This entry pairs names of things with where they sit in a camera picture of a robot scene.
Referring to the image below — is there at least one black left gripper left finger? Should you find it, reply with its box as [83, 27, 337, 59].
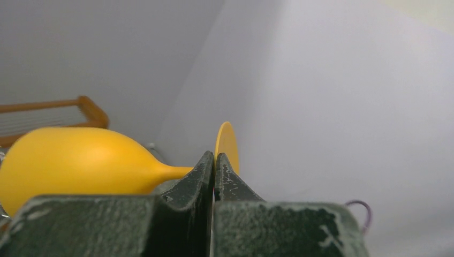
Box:
[1, 152, 215, 256]

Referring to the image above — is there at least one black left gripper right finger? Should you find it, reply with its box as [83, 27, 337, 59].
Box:
[211, 154, 369, 256]

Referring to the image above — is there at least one orange plastic cup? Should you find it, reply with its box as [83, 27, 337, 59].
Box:
[0, 121, 240, 218]

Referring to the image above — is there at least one chrome wine glass rack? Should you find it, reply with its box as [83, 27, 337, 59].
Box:
[1, 151, 11, 231]

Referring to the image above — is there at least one wooden shelf rack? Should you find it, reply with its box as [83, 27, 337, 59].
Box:
[1, 96, 109, 148]

